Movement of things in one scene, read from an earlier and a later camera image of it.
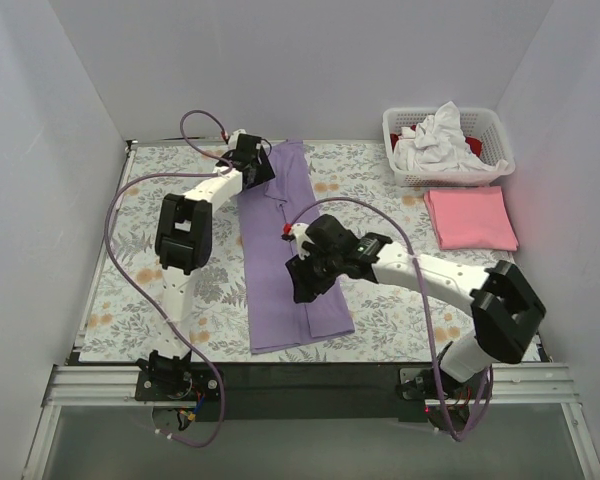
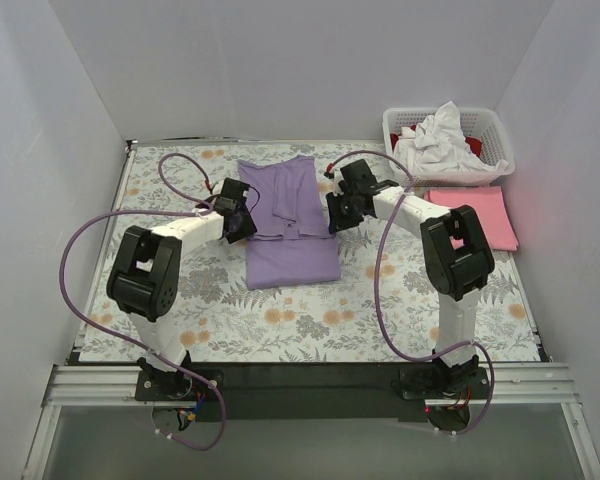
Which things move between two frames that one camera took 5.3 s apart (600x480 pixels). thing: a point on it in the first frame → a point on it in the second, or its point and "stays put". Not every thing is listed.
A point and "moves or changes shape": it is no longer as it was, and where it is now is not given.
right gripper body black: x=306 y=279 → x=338 y=211
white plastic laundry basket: x=463 y=147 stays put
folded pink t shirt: x=472 y=218 stays put
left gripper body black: x=259 y=168 → x=243 y=226
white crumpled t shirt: x=439 y=143 stays put
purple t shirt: x=267 y=210 moves or changes shape
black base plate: x=300 y=391 stays put
